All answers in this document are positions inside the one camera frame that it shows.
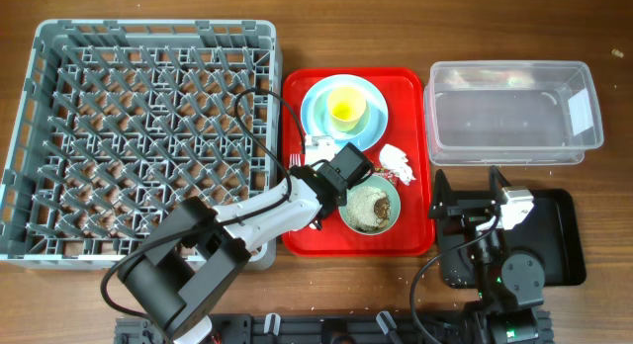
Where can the green bowl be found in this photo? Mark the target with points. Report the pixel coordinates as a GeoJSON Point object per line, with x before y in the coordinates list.
{"type": "Point", "coordinates": [393, 195]}

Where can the yellow plastic cup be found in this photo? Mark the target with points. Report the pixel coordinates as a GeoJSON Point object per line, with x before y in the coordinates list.
{"type": "Point", "coordinates": [346, 106]}

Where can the light blue plate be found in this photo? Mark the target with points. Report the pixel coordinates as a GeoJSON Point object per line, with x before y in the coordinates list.
{"type": "Point", "coordinates": [372, 126]}

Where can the clear plastic bin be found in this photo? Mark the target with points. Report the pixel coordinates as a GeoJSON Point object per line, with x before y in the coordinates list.
{"type": "Point", "coordinates": [511, 112]}

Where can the red candy wrapper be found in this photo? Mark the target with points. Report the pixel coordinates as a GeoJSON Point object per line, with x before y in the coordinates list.
{"type": "Point", "coordinates": [386, 174]}

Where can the white plastic fork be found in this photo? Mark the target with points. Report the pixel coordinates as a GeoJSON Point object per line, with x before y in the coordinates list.
{"type": "Point", "coordinates": [295, 159]}

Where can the crumpled white tissue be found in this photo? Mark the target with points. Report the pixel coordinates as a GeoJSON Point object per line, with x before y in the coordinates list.
{"type": "Point", "coordinates": [395, 160]}

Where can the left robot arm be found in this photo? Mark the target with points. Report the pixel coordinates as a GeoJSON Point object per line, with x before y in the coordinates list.
{"type": "Point", "coordinates": [181, 271]}

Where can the red plastic tray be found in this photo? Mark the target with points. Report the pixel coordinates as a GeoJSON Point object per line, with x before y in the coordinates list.
{"type": "Point", "coordinates": [413, 233]}

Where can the light blue bowl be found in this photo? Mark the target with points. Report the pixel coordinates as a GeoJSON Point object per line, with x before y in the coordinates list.
{"type": "Point", "coordinates": [321, 124]}

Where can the rice and food scraps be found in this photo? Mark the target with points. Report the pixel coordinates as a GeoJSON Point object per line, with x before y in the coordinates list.
{"type": "Point", "coordinates": [368, 209]}

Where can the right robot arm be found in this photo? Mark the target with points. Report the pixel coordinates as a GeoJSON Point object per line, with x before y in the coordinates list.
{"type": "Point", "coordinates": [509, 283]}

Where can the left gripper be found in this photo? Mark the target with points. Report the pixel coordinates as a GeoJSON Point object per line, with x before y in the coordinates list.
{"type": "Point", "coordinates": [343, 201]}

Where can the grey dishwasher rack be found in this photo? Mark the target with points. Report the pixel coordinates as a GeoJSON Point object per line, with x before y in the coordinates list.
{"type": "Point", "coordinates": [121, 120]}

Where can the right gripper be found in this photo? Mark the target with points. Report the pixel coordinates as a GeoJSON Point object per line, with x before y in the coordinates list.
{"type": "Point", "coordinates": [465, 218]}

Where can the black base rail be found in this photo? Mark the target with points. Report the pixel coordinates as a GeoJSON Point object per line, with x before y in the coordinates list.
{"type": "Point", "coordinates": [445, 326]}

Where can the black waste tray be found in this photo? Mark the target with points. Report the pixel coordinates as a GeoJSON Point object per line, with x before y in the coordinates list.
{"type": "Point", "coordinates": [550, 233]}

